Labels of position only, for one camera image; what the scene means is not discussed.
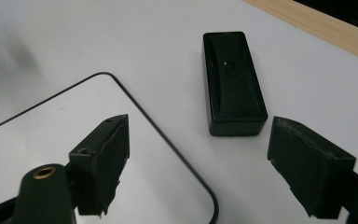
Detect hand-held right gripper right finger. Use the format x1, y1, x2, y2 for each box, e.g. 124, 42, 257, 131
267, 116, 357, 220

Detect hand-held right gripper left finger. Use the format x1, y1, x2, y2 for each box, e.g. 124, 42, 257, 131
68, 114, 131, 217

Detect black whiteboard eraser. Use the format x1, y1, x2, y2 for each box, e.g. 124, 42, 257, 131
202, 31, 269, 137

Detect wooden table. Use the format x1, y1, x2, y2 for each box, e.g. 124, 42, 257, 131
243, 0, 358, 65

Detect small whiteboard with handle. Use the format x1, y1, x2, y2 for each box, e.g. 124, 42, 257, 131
0, 72, 220, 224

